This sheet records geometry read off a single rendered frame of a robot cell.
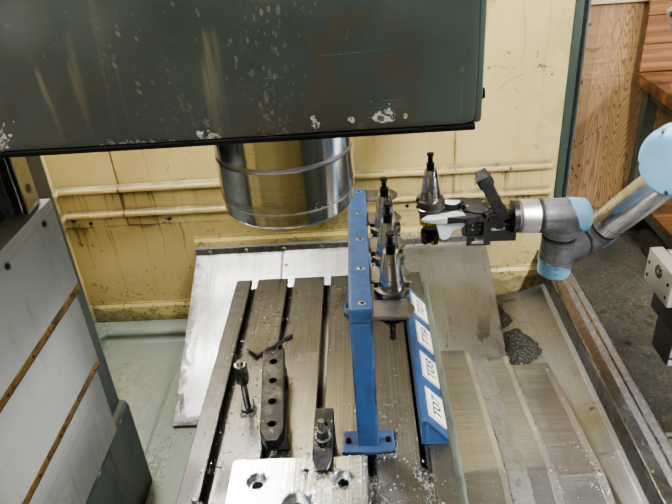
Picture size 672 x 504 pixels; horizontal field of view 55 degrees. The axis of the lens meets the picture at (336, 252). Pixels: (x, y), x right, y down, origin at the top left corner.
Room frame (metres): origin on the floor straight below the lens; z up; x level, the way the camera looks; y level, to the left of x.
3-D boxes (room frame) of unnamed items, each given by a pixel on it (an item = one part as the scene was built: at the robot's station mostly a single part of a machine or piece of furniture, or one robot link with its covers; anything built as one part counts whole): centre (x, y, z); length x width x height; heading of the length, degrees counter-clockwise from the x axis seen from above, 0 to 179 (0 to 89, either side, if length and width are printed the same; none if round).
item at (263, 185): (0.71, 0.05, 1.56); 0.16 x 0.16 x 0.12
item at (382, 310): (0.86, -0.09, 1.21); 0.07 x 0.05 x 0.01; 87
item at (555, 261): (1.24, -0.51, 1.07); 0.11 x 0.08 x 0.11; 122
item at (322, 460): (0.79, 0.05, 0.97); 0.13 x 0.03 x 0.15; 177
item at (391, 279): (0.92, -0.09, 1.26); 0.04 x 0.04 x 0.07
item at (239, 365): (0.98, 0.21, 0.96); 0.03 x 0.03 x 0.13
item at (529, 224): (1.23, -0.42, 1.17); 0.08 x 0.05 x 0.08; 177
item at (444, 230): (1.20, -0.23, 1.17); 0.09 x 0.03 x 0.06; 100
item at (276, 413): (0.97, 0.15, 0.93); 0.26 x 0.05 x 0.06; 2
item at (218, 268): (1.36, 0.01, 0.75); 0.89 x 0.70 x 0.26; 87
